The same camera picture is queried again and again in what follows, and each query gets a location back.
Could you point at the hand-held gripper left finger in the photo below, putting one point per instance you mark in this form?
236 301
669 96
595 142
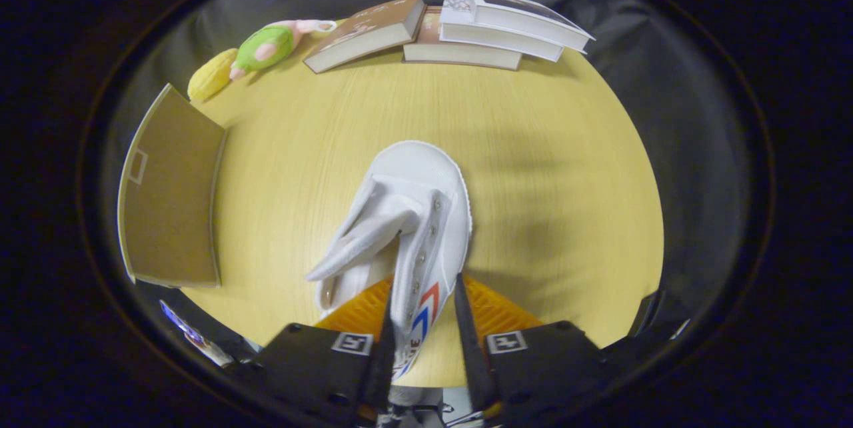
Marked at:
320 374

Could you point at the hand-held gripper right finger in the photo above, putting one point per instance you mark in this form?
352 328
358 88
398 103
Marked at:
540 368

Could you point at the white canvas shoe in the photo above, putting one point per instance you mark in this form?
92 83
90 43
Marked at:
420 188

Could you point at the beige storage box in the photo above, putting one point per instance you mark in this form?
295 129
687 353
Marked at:
170 194

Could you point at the yellow plush toy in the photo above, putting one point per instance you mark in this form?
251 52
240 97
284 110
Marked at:
210 74

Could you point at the tan cover book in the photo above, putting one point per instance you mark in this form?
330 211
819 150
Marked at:
460 54

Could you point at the pink and green plush toy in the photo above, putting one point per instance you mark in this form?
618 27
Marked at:
266 46

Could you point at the white patterned cover book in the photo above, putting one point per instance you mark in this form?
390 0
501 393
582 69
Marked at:
496 38

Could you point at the brown cover book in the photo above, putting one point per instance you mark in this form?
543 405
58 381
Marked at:
363 31

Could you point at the white portrait cover book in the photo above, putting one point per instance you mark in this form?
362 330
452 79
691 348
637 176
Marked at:
526 18

